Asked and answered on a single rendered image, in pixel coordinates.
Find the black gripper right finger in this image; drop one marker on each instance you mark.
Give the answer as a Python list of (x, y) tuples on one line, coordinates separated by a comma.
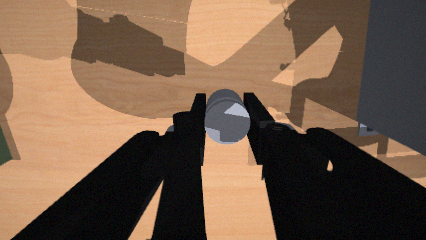
[(377, 199)]

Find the grey cylinder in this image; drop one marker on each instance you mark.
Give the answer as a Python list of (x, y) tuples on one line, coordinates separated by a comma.
[(226, 118)]

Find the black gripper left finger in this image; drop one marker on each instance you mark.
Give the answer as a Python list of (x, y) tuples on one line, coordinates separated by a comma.
[(108, 203)]

